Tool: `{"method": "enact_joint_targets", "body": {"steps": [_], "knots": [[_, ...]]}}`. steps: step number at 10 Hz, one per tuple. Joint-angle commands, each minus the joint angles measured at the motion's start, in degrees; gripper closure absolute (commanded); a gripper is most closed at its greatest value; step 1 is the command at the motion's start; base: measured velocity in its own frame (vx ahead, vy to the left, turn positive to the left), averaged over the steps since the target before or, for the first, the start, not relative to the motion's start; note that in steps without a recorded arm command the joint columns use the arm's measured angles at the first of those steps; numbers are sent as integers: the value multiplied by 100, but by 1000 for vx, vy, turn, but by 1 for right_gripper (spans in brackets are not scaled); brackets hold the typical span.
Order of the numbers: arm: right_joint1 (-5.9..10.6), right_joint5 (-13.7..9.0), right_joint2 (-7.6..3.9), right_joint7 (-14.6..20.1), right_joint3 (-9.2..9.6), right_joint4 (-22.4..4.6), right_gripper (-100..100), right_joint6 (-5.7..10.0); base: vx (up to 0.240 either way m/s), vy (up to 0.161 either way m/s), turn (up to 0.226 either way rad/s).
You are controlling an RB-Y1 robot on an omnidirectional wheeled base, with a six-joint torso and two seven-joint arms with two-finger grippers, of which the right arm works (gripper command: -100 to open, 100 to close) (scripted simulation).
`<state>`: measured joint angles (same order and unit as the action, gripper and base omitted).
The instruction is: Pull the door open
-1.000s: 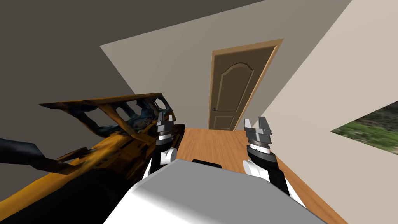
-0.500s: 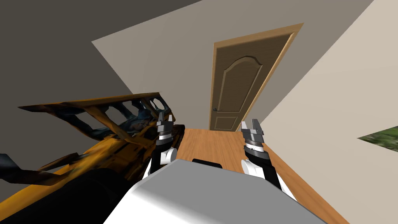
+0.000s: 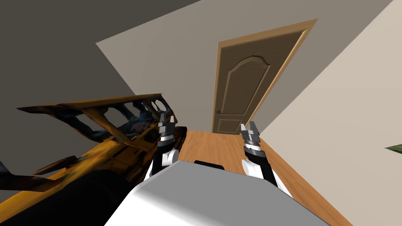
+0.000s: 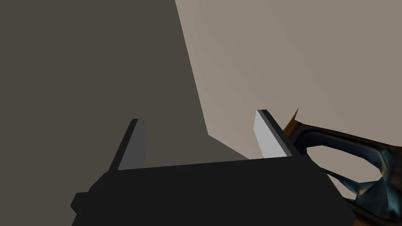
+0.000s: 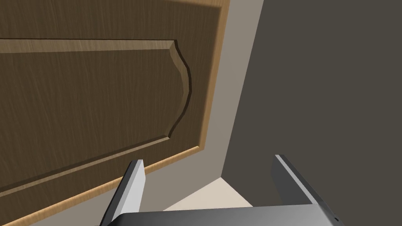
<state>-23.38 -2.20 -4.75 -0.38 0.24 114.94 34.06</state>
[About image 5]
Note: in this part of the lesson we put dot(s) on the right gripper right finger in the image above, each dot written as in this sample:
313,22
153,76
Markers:
292,185

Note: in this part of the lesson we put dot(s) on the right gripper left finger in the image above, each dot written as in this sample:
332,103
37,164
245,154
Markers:
130,191

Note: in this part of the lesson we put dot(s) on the brown wooden panelled door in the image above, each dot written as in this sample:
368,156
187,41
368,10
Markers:
94,94

